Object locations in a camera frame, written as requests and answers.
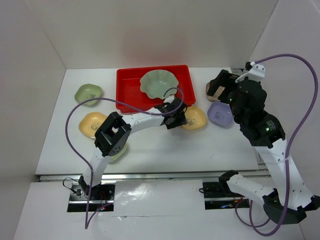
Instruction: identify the pink-brown panda plate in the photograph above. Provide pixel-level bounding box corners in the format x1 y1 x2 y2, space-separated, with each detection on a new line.
205 82 225 102

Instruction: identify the yellow panda plate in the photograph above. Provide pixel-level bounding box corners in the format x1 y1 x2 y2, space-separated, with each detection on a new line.
78 112 107 139
182 106 207 131

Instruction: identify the purple panda plate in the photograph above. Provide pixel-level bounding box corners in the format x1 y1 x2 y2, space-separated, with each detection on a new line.
207 101 234 128

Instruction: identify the large green scalloped bowl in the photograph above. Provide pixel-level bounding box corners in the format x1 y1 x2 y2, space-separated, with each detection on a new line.
140 69 179 99

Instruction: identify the green panda plate front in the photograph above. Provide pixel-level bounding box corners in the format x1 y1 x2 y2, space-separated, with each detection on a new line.
108 143 128 164

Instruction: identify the green panda plate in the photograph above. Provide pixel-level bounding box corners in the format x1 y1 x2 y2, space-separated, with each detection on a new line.
74 83 103 103
108 143 128 164

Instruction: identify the green panda plate back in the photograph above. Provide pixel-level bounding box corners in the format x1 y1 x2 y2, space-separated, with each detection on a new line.
74 83 103 103

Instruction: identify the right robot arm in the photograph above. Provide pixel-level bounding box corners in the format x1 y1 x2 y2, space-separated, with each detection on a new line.
207 70 320 225

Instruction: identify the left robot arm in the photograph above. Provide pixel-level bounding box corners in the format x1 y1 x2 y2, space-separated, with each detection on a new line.
79 96 188 200

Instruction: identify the red plastic bin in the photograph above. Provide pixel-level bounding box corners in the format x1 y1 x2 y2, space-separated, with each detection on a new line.
116 65 196 111

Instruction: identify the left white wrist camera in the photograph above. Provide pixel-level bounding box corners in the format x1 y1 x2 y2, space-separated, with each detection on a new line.
163 95 176 104

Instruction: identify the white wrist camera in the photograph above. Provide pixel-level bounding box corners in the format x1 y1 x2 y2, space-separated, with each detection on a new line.
235 61 266 83
163 95 176 104

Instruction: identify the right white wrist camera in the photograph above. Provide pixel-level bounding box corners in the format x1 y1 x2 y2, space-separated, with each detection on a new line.
235 61 266 83

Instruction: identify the aluminium rail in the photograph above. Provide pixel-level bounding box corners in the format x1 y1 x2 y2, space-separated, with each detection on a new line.
39 165 271 182

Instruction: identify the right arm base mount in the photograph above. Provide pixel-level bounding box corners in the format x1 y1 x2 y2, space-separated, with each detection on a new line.
198 182 250 210

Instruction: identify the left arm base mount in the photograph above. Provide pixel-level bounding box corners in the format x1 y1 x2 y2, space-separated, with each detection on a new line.
62 177 116 213

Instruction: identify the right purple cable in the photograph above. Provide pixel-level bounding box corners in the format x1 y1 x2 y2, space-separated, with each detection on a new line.
234 53 320 237

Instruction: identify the purple cable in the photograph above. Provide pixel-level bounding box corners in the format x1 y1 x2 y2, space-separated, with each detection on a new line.
234 53 320 237
64 87 186 230

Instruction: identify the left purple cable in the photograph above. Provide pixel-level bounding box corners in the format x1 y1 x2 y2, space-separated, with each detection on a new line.
64 87 186 230

